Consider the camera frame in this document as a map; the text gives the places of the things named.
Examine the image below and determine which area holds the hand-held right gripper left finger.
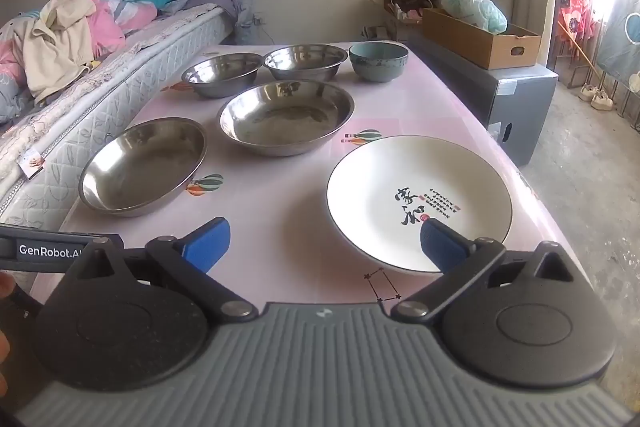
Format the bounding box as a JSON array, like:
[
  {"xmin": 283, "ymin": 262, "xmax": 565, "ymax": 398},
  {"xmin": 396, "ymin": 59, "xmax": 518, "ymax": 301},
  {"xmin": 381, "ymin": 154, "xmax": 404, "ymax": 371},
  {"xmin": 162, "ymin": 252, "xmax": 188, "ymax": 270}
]
[{"xmin": 75, "ymin": 217, "xmax": 257, "ymax": 324}]

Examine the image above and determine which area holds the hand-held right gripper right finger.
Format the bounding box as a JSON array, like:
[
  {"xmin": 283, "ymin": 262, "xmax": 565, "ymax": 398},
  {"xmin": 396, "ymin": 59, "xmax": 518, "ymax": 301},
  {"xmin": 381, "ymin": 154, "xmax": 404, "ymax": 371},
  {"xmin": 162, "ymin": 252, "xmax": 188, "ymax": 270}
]
[{"xmin": 394, "ymin": 218, "xmax": 576, "ymax": 324}]

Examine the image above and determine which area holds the white printed plate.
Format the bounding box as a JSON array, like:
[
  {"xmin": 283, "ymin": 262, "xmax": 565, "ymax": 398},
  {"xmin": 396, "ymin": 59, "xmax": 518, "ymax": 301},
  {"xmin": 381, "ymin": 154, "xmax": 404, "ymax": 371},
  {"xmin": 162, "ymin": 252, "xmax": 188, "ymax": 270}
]
[{"xmin": 326, "ymin": 135, "xmax": 514, "ymax": 276}]

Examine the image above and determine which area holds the medium shallow steel bowl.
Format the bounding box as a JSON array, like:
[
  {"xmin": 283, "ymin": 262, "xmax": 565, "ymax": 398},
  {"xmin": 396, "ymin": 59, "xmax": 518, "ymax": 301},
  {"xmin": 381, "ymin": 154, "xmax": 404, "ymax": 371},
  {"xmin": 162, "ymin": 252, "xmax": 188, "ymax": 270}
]
[{"xmin": 78, "ymin": 117, "xmax": 208, "ymax": 218}]

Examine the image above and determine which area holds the large steel bowl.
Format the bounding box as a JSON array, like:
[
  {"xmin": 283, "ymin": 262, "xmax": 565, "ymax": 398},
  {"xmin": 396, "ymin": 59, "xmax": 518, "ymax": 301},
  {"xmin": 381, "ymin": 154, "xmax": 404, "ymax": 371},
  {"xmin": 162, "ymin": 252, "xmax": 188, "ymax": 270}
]
[{"xmin": 218, "ymin": 80, "xmax": 356, "ymax": 157}]

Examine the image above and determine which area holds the small steel bowl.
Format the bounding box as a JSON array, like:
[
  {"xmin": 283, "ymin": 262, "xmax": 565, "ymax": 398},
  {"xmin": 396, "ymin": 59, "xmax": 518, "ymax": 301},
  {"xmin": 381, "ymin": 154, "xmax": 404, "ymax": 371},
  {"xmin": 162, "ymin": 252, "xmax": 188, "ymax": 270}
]
[
  {"xmin": 181, "ymin": 52, "xmax": 264, "ymax": 99},
  {"xmin": 263, "ymin": 44, "xmax": 349, "ymax": 82}
]

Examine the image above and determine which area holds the teal ceramic bowl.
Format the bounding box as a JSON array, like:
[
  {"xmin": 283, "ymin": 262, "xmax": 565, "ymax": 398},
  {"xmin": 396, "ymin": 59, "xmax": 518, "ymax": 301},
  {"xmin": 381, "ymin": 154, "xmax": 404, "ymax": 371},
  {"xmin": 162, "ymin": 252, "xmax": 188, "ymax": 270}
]
[{"xmin": 348, "ymin": 42, "xmax": 410, "ymax": 83}]

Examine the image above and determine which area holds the person's left hand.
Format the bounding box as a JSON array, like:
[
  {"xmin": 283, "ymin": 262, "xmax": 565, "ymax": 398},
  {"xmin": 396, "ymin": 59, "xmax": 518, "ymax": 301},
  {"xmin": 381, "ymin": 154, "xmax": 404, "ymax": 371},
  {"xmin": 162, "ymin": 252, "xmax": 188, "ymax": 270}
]
[{"xmin": 0, "ymin": 272, "xmax": 14, "ymax": 370}]

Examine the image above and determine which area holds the pink patterned tablecloth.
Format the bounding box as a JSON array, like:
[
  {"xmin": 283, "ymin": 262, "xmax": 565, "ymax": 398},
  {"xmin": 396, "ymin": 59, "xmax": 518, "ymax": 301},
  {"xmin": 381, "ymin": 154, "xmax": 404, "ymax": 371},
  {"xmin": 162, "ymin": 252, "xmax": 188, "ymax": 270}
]
[{"xmin": 27, "ymin": 41, "xmax": 601, "ymax": 308}]

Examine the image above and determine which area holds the mattress label tag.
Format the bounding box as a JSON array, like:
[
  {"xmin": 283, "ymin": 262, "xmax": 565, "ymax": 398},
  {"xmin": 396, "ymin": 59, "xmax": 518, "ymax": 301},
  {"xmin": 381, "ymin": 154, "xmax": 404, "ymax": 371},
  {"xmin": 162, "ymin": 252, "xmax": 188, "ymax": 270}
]
[{"xmin": 17, "ymin": 148, "xmax": 47, "ymax": 178}]

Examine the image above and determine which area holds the white quilted mattress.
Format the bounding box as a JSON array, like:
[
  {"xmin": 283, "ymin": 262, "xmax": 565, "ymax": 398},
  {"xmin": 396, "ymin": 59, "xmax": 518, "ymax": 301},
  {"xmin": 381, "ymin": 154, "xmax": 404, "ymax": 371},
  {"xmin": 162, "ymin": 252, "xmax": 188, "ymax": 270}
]
[{"xmin": 0, "ymin": 4, "xmax": 236, "ymax": 228}]

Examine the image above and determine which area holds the dark grey large carton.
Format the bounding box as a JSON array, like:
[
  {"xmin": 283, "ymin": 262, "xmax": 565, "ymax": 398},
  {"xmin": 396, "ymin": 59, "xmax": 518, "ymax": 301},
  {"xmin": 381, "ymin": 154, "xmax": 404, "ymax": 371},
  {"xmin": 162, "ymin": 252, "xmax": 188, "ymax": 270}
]
[{"xmin": 407, "ymin": 38, "xmax": 559, "ymax": 168}]

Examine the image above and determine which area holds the beige garment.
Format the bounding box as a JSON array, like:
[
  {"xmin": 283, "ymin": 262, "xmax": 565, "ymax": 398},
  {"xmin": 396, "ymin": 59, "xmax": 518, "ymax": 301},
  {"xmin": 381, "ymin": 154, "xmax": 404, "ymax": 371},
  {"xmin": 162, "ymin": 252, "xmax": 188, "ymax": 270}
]
[{"xmin": 22, "ymin": 0, "xmax": 97, "ymax": 105}]

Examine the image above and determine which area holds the brown cardboard box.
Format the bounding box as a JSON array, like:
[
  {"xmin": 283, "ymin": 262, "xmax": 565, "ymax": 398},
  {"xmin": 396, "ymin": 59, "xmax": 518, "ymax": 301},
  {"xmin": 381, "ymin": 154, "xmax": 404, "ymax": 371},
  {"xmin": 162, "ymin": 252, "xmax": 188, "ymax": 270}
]
[{"xmin": 421, "ymin": 8, "xmax": 542, "ymax": 70}]

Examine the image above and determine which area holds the pile of clothes and bedding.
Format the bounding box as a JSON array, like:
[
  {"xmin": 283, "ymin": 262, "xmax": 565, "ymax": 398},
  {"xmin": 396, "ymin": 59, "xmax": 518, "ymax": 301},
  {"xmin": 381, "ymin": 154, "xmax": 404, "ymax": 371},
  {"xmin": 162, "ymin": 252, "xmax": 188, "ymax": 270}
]
[{"xmin": 0, "ymin": 0, "xmax": 158, "ymax": 125}]

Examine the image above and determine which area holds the pale green plastic bag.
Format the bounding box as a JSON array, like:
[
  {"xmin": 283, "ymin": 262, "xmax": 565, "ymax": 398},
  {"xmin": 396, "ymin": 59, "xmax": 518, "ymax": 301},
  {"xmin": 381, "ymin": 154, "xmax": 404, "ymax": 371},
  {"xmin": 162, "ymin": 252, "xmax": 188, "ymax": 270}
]
[{"xmin": 440, "ymin": 0, "xmax": 509, "ymax": 34}]

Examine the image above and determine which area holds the wooden stick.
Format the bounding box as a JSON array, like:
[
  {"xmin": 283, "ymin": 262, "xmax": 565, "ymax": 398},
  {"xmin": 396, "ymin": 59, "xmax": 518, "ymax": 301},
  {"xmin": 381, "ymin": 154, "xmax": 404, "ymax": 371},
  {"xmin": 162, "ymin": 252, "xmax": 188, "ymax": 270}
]
[{"xmin": 556, "ymin": 19, "xmax": 597, "ymax": 72}]

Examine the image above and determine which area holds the blue patterned hanging quilt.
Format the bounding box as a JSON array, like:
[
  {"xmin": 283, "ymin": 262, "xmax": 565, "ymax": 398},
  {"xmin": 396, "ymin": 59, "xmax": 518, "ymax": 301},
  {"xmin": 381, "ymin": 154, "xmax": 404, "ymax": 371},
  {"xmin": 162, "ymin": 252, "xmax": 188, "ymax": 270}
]
[{"xmin": 597, "ymin": 0, "xmax": 640, "ymax": 80}]

